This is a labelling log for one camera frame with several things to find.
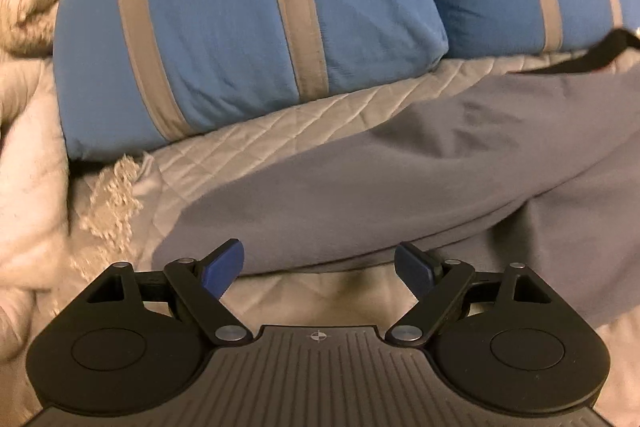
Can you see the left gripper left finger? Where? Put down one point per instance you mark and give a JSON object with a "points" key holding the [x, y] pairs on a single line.
{"points": [[199, 285]]}

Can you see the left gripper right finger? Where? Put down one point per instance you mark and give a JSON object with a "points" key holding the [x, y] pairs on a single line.
{"points": [[439, 287]]}

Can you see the grey-blue sweatpants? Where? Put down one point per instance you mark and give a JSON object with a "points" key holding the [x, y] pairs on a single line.
{"points": [[542, 170]]}

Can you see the grey quilted bedspread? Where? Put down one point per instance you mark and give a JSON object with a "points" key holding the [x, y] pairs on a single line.
{"points": [[123, 211]]}

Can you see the white fluffy comforter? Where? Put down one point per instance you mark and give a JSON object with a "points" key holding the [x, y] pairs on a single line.
{"points": [[34, 184]]}

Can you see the left blue striped pillow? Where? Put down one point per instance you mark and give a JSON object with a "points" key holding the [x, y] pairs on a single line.
{"points": [[134, 75]]}

